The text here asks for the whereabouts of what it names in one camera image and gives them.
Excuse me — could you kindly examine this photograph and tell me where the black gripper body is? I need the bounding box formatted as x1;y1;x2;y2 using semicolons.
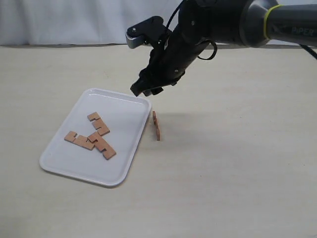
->
139;23;211;87

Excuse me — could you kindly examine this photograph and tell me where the notched wooden piece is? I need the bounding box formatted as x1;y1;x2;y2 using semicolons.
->
64;131;95;151
152;111;161;141
87;112;110;136
88;132;116;160

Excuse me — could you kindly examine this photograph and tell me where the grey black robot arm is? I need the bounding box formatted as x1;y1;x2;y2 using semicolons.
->
126;0;317;96

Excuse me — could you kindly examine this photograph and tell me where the white plastic tray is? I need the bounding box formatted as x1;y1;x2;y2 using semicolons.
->
39;88;152;187

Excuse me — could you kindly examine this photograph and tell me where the white curtain backdrop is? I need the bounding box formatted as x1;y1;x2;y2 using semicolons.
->
0;0;317;47

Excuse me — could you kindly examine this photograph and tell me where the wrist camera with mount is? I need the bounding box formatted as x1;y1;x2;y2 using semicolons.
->
125;16;171;49

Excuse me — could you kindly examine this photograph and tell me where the black cable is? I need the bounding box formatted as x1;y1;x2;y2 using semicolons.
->
165;0;317;61

